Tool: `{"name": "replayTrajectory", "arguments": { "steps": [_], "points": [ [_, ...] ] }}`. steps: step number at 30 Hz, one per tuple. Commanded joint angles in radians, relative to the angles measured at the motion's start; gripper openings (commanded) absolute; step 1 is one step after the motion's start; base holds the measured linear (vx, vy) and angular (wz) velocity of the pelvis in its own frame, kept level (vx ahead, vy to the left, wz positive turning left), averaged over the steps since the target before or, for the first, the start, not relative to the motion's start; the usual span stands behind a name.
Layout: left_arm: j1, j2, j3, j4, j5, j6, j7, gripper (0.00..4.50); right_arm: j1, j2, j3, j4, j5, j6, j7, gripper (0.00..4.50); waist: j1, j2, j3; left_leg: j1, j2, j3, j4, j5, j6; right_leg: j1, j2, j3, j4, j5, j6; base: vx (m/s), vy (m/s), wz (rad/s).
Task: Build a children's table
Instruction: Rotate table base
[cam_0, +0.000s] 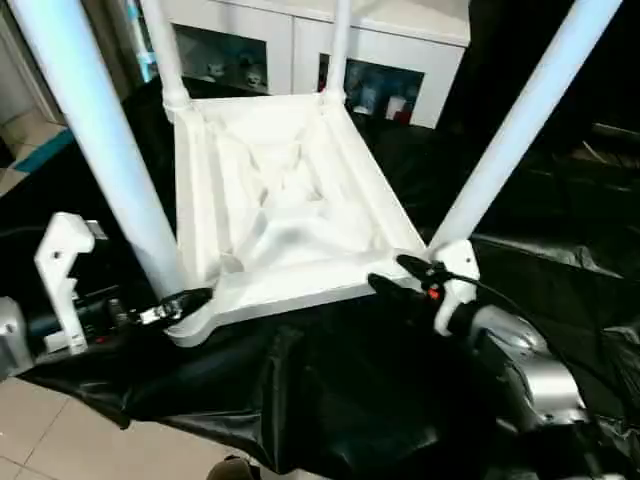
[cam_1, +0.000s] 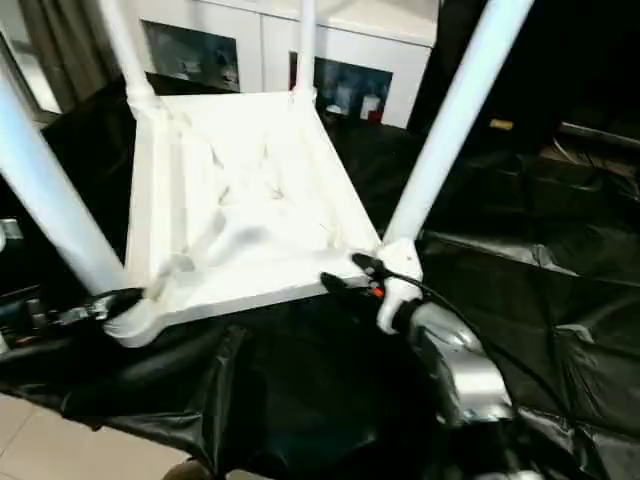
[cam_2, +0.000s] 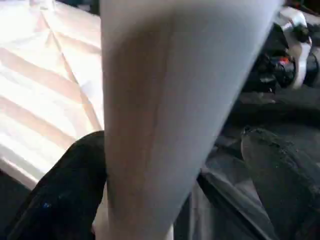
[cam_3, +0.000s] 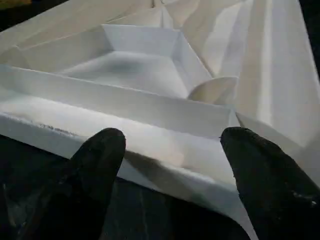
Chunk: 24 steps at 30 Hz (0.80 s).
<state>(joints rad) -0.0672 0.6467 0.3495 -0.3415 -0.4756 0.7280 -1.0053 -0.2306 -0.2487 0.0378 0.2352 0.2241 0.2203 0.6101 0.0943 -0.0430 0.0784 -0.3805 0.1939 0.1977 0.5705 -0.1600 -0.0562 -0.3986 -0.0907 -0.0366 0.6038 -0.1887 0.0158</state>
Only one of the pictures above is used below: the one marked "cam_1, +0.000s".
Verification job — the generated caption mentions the white glass-door cabinet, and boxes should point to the white glass-door cabinet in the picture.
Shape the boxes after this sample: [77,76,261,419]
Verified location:
[134,0,441,129]

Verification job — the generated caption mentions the white plastic table top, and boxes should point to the white plastic table top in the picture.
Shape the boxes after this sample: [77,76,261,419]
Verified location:
[102,89,426,351]

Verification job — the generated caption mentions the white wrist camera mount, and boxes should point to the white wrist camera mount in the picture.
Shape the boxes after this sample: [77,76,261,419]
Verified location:
[0,217,24,256]
[374,238,426,335]

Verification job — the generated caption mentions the grey-brown curtain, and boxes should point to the grey-brown curtain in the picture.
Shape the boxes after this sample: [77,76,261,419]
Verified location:
[19,0,126,109]

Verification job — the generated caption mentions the black plastic mat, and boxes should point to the black plastic mat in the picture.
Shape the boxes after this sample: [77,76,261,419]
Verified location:
[0,74,640,480]

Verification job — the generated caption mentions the black box with yellow label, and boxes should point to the black box with yellow label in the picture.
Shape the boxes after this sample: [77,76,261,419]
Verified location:
[409,0,561,151]

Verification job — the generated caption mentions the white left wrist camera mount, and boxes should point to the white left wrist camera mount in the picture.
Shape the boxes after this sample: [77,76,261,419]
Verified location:
[0,217,24,256]

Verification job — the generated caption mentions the dark metal rail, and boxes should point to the dark metal rail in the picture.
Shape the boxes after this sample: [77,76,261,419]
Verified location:
[557,122,640,149]

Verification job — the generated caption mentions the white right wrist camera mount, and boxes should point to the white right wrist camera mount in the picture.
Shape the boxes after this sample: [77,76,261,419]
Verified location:
[374,238,426,335]

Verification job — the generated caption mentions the white plastic table leg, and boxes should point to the white plastic table leg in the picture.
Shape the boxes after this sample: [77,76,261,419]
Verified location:
[99,0,162,119]
[382,0,536,251]
[294,0,321,101]
[0,28,151,326]

